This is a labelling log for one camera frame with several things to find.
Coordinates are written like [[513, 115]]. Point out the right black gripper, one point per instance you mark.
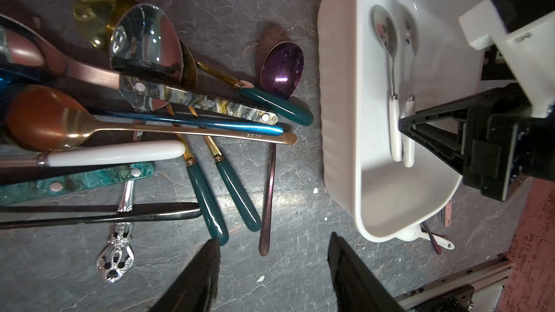
[[514, 144]]

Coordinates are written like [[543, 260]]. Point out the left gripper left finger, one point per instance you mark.
[[196, 288]]

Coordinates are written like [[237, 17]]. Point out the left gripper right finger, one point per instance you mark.
[[356, 288]]

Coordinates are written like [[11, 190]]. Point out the pink handled rainbow spoon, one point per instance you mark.
[[447, 214]]

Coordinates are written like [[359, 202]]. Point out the dark blue handled spoon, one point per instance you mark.
[[435, 244]]

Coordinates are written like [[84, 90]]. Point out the white rectangular storage box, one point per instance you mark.
[[367, 48]]

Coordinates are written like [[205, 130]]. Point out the steel spoon white handle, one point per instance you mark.
[[392, 95]]

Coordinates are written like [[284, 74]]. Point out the ornate silver spoon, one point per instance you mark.
[[117, 258]]

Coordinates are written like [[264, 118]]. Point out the copper rose gold spoon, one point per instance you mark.
[[43, 119]]

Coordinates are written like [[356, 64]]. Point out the large mirror steel spoon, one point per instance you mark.
[[145, 44]]

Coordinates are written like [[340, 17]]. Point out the aluminium front rail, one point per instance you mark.
[[486, 279]]

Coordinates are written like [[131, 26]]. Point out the white handled utensil left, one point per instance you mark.
[[129, 153]]

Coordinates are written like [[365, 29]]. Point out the blue metallic handle utensil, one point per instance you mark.
[[212, 123]]

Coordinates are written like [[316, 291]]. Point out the gold spoon green handle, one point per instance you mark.
[[97, 20]]

